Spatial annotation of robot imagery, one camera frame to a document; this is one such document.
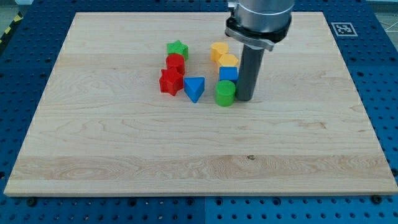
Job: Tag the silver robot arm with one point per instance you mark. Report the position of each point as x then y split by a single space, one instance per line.
259 24

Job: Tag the blue triangle block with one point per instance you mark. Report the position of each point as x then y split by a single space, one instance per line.
194 87

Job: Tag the green cylinder block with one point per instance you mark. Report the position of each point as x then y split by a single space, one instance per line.
225 93

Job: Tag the red star block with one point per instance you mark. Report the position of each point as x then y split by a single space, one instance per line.
171 81

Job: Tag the blue cube block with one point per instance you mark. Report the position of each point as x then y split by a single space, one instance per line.
228 73

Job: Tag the red cylinder block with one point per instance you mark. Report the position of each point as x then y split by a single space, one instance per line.
176 61

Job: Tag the yellow hexagon block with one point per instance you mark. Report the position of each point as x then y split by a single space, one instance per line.
226 60

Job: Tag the yellow cylinder block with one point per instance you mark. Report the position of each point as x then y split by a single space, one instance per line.
217 49

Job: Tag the green star block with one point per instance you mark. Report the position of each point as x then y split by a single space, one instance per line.
178 47

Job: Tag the wooden board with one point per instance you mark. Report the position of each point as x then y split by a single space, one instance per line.
103 128

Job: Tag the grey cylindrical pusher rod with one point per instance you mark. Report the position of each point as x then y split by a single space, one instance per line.
251 60

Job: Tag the white fiducial marker tag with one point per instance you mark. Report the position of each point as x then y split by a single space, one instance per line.
344 29

